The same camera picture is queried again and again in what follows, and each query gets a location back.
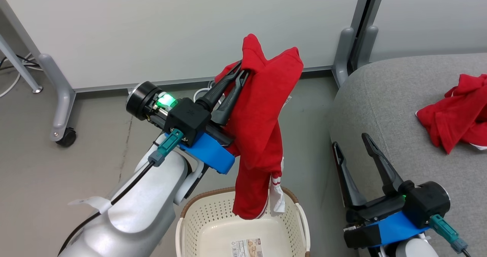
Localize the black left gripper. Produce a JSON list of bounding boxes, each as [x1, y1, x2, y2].
[[126, 61, 250, 126]]

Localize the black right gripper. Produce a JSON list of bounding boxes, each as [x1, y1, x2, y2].
[[332, 133, 451, 229]]

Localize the red garment with white trim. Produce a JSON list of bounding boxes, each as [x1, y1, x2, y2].
[[415, 73, 487, 155], [214, 34, 304, 220]]

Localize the grey fabric sofa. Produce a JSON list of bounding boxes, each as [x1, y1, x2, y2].
[[329, 53, 487, 257]]

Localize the large white partition panel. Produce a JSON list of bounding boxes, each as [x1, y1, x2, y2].
[[0, 0, 373, 94]]

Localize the cream perforated laundry basket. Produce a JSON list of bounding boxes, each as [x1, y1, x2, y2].
[[175, 187, 310, 257]]

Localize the short grey partition foot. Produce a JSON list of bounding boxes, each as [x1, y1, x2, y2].
[[332, 27, 355, 88], [356, 26, 379, 69]]

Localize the paper label in basket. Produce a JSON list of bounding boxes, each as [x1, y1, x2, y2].
[[230, 238, 263, 257]]

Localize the black caster wheel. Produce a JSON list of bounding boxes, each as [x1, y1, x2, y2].
[[56, 128, 77, 148]]

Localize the long grey partition foot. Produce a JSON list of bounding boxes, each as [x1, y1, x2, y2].
[[38, 53, 76, 142]]

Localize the white tape strip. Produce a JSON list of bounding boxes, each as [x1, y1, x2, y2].
[[68, 196, 113, 214]]

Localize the narrow white partition panel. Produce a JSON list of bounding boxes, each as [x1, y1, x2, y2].
[[350, 0, 487, 71]]

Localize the grey metal table leg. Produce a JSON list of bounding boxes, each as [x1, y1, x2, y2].
[[0, 34, 43, 94]]

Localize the white coiled power cable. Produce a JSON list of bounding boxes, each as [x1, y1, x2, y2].
[[193, 80, 216, 102]]

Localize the left cable with teal connector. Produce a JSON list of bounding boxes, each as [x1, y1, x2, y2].
[[57, 129, 184, 255]]

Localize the cable with teal connector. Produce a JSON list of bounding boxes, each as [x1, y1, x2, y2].
[[57, 129, 184, 255], [429, 214, 472, 257]]

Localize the right cable with teal connector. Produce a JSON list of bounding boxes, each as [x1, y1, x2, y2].
[[429, 214, 472, 257]]

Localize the thin black floor cable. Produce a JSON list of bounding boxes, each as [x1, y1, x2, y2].
[[0, 55, 38, 69]]

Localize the thin white floor cable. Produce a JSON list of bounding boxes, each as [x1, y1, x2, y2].
[[0, 53, 42, 97]]

